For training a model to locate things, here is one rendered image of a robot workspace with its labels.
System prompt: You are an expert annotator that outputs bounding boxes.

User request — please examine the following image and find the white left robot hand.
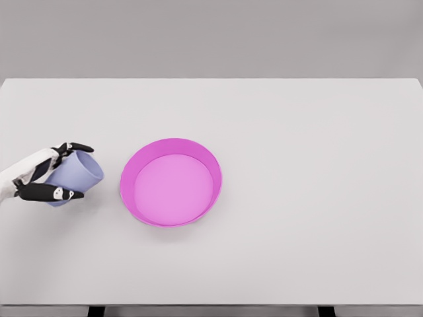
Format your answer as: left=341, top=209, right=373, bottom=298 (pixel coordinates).
left=0, top=142, right=95, bottom=205

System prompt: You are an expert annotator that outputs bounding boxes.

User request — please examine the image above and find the lavender plastic cup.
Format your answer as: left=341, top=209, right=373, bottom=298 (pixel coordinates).
left=43, top=150, right=106, bottom=208

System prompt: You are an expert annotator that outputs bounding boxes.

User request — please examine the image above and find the pink round plate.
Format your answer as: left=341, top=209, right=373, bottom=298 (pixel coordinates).
left=120, top=137, right=223, bottom=229

